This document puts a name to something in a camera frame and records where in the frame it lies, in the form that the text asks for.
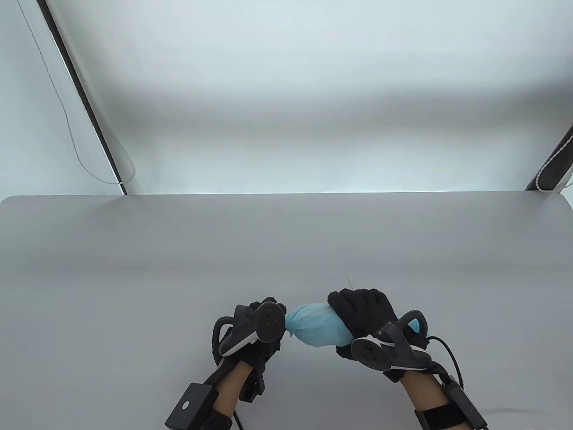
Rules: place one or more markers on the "black left wrist box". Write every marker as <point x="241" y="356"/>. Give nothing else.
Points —
<point x="190" y="405"/>

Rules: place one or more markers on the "light blue gift wrapping paper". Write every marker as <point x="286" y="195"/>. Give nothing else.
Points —
<point x="315" y="327"/>

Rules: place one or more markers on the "black wrist box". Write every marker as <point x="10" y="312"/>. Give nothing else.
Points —
<point x="190" y="405"/>
<point x="465" y="403"/>

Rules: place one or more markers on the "short black pole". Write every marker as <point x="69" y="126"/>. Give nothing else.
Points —
<point x="555" y="165"/>

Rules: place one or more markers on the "long black pole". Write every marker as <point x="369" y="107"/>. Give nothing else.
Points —
<point x="80" y="89"/>

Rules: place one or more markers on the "person's left forearm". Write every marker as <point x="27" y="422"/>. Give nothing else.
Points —
<point x="230" y="389"/>

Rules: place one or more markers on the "black white left controller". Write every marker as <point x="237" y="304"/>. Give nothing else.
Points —
<point x="268" y="322"/>

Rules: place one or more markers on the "person's right forearm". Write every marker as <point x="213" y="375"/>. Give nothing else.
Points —
<point x="423" y="394"/>

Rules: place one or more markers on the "black right wrist box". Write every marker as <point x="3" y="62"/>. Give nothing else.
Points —
<point x="465" y="403"/>

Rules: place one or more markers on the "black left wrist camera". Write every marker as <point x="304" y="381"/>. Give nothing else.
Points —
<point x="253" y="387"/>

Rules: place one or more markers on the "person's right hand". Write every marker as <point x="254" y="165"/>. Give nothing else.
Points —
<point x="362" y="311"/>

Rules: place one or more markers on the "person's left hand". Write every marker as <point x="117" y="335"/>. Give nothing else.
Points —
<point x="262" y="354"/>

